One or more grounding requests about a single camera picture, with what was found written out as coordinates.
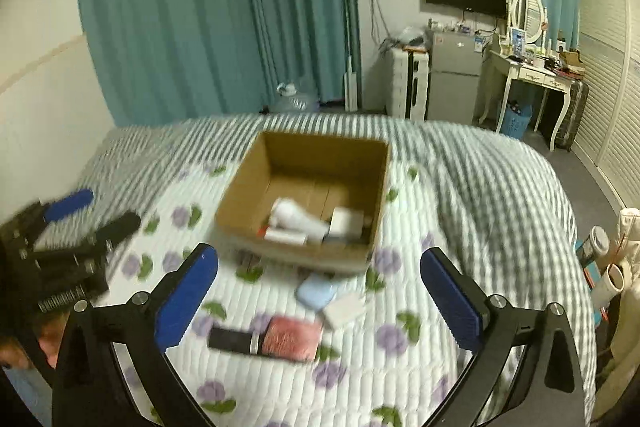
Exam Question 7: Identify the light blue case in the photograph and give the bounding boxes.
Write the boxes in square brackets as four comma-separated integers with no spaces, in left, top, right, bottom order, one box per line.
[295,274,341,310]

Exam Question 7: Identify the small white box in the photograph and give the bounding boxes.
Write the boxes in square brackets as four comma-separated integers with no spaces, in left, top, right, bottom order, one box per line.
[330,207,366,238]

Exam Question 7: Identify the white louvred wardrobe doors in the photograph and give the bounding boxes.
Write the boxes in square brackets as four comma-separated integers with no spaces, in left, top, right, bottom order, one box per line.
[570,0,640,228]

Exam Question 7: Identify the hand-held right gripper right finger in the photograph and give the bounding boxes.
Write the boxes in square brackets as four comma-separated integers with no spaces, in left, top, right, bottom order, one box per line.
[419,247,587,427]

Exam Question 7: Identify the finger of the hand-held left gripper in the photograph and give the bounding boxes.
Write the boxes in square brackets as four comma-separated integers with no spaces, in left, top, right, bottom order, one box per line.
[32,211,142,265]
[0,188,96,238]

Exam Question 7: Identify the white cylindrical container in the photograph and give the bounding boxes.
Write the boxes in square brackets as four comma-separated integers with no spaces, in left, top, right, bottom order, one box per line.
[582,226,612,269]

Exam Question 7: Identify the white rectangular box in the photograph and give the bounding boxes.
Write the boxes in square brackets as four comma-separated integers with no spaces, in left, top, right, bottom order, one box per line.
[319,293,368,330]

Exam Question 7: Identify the white dressing table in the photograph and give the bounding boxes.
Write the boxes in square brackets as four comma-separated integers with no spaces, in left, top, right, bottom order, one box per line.
[477,49,573,152]

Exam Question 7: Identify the dark suitcase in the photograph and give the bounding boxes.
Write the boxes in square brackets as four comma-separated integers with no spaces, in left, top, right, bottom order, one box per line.
[557,79,590,150]

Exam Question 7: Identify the hanging black cable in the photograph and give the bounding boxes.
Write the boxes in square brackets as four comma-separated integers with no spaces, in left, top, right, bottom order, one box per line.
[369,0,397,54]

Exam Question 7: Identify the grey checked blanket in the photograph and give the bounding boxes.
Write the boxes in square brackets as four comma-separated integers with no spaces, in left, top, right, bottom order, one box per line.
[95,113,598,427]

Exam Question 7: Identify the blue laundry basket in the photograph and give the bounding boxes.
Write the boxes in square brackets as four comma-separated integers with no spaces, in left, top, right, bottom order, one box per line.
[500,102,533,140]

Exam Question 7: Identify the clear water jug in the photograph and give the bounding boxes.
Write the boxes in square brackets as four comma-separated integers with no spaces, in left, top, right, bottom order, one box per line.
[270,82,321,114]

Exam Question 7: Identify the floral quilted bedspread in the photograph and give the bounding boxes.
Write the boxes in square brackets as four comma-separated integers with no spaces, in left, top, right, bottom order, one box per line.
[75,157,481,427]

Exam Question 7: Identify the brown cardboard box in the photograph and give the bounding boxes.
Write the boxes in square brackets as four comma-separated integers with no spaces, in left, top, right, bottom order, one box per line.
[214,130,391,275]

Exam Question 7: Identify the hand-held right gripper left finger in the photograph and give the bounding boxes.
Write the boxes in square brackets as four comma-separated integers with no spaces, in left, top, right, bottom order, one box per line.
[51,243,219,427]

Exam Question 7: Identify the cream padded jacket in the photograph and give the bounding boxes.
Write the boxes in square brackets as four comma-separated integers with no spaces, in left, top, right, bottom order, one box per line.
[606,207,640,308]

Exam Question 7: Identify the white standing pole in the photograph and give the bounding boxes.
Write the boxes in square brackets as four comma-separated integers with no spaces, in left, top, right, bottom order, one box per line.
[341,0,359,112]

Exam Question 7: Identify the person's left hand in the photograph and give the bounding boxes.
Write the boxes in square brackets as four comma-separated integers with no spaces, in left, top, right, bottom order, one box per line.
[0,311,72,374]

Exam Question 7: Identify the white plastic bottle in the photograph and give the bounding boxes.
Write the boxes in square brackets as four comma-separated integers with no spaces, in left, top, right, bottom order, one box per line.
[270,198,333,240]

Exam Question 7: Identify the red and white tube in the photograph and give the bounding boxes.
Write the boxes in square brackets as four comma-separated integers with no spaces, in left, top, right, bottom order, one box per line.
[257,227,308,248]

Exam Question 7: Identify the oval white-framed mirror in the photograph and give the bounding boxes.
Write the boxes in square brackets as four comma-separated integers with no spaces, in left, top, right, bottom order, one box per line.
[507,0,548,45]

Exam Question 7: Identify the silver fridge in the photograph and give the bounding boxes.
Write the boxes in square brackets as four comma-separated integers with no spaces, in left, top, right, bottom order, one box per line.
[427,29,483,125]

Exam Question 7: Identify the wide teal curtain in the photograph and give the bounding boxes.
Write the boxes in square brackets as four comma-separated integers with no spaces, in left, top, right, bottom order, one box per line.
[75,0,362,128]

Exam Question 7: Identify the small cardboard box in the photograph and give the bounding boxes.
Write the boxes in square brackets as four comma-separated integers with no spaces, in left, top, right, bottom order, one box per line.
[557,49,586,75]

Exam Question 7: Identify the white drawer cabinet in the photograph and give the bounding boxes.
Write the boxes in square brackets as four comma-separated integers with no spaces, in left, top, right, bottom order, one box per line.
[387,47,431,122]

